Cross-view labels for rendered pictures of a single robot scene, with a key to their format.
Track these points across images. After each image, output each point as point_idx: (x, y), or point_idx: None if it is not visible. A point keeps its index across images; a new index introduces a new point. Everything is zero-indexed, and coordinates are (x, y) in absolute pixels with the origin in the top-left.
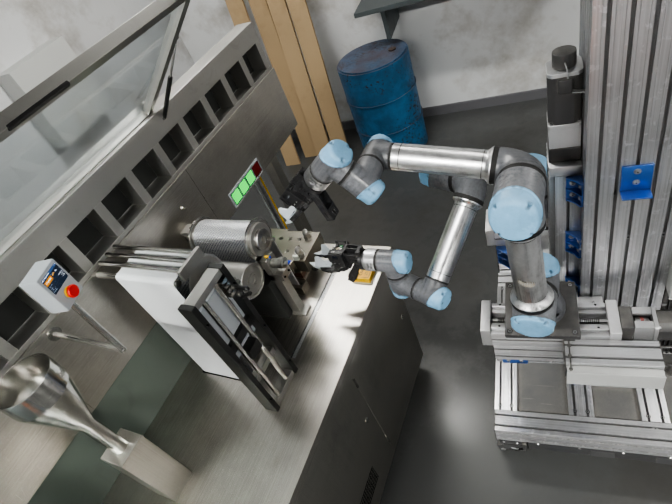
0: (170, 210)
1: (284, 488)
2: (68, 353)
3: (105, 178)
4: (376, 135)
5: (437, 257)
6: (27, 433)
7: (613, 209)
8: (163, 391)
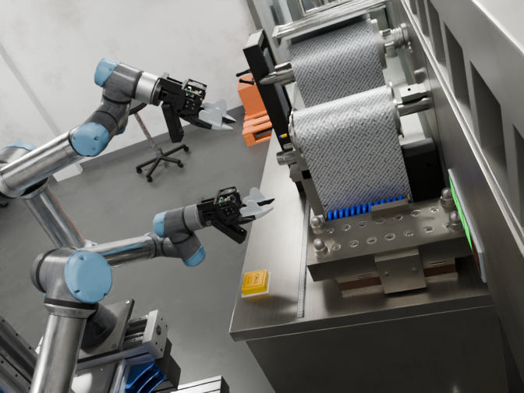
0: (417, 51)
1: (274, 150)
2: (394, 6)
3: None
4: (80, 129)
5: (131, 238)
6: (391, 6)
7: None
8: (421, 123)
